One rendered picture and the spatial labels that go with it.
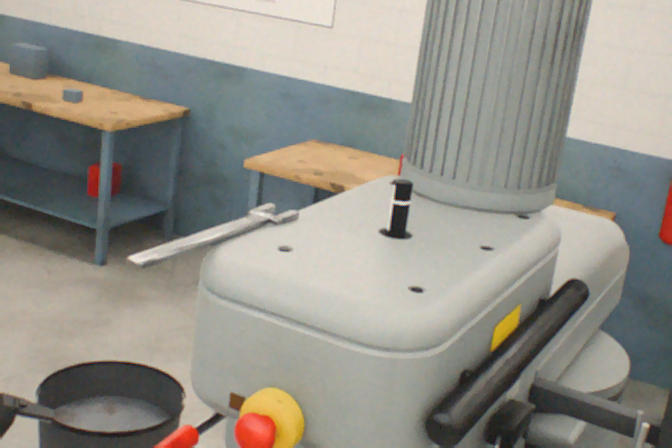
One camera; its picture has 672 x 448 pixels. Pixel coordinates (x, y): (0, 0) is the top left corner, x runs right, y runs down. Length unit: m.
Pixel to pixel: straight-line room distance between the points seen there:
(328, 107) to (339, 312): 5.04
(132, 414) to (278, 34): 3.13
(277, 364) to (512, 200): 0.42
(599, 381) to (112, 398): 2.25
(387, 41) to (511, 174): 4.52
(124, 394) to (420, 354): 2.76
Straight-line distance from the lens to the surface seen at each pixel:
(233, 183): 6.34
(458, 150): 1.20
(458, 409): 0.92
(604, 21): 5.30
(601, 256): 1.67
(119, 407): 3.53
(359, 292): 0.91
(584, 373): 1.65
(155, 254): 0.93
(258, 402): 0.93
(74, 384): 3.55
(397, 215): 1.07
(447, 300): 0.93
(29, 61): 6.85
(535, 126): 1.21
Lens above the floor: 2.22
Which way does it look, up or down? 16 degrees down
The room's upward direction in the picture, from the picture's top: 7 degrees clockwise
